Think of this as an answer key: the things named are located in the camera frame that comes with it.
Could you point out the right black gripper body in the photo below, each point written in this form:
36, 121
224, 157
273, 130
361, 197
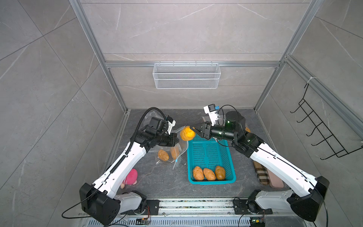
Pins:
208, 134

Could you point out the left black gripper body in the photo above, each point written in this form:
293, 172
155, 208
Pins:
167, 140

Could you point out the clear pink-dotted zipper bag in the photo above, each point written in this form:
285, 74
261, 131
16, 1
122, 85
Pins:
206, 118

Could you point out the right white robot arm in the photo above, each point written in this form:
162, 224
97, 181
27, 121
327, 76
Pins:
306, 194

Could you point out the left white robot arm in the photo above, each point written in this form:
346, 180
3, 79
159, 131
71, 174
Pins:
100, 200

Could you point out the teal plastic basket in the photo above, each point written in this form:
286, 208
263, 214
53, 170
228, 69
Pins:
209, 154

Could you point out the pink plush pig toy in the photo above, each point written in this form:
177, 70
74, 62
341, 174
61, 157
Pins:
131, 179

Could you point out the checkered beige cloth item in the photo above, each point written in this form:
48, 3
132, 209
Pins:
266, 177

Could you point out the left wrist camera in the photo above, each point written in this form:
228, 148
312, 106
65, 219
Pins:
171, 123

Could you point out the white wire mesh shelf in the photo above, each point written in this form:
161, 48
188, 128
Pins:
186, 75

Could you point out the metal base rail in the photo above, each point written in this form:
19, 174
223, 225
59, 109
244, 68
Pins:
206, 212

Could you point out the black wire hook rack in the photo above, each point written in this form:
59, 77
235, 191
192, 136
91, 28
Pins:
320, 128

